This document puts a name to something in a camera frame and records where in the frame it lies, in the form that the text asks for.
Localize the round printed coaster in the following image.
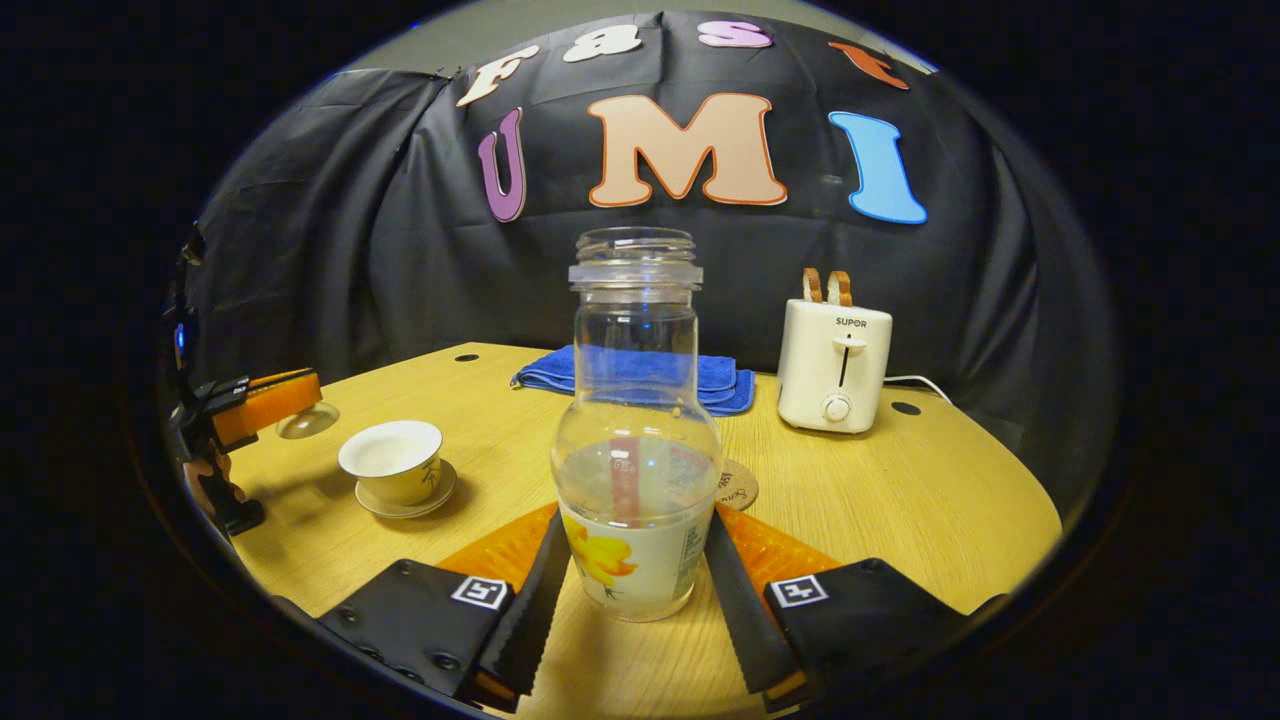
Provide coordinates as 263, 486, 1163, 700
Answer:
715, 458, 760, 512

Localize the cream ceramic saucer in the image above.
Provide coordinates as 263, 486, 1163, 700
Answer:
355, 458, 459, 520

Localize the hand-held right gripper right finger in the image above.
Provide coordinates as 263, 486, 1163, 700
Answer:
703, 503, 1006, 713

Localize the clear water bottle yellow label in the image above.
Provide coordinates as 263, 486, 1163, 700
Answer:
551, 227, 723, 623

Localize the black backdrop cloth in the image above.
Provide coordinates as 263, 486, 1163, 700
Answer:
185, 10, 1116, 511

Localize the white toaster cable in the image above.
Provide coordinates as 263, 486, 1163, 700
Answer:
884, 375, 956, 404

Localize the white toaster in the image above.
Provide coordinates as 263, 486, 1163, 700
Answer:
777, 298, 894, 435

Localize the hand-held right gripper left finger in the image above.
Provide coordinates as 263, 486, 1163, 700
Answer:
318, 505, 573, 713

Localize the folded blue towel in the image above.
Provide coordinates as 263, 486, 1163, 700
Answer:
510, 345, 757, 417

